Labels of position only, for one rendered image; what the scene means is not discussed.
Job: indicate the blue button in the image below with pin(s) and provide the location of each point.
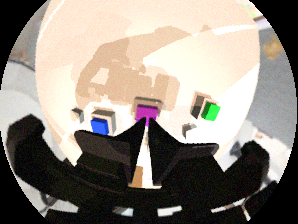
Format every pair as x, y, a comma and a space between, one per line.
103, 122

